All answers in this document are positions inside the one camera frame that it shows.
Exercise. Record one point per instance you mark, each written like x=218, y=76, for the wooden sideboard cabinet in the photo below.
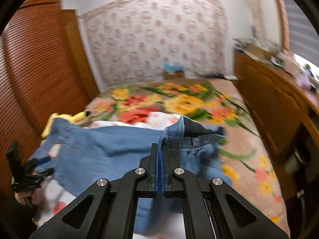
x=286, y=117

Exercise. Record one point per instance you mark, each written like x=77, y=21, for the brown cardboard box on cabinet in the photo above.
x=259, y=52

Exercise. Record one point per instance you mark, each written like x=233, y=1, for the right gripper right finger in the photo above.
x=212, y=208

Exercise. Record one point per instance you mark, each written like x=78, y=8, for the blue denim pants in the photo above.
x=197, y=149

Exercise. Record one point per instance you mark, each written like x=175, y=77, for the floral brown blanket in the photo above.
x=244, y=159

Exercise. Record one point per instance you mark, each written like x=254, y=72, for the circle patterned lace curtain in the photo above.
x=133, y=40

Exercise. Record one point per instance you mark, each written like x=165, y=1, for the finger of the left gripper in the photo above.
x=41, y=161
x=42, y=175

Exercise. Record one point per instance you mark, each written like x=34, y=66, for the cardboard box with blue item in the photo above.
x=172, y=71

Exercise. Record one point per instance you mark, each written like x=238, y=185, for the striped window blind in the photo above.
x=302, y=36

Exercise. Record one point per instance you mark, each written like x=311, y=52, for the left hand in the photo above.
x=35, y=196

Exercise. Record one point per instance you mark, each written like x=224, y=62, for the wooden louvered wardrobe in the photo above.
x=44, y=70

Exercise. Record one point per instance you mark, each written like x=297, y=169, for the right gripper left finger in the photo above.
x=107, y=209

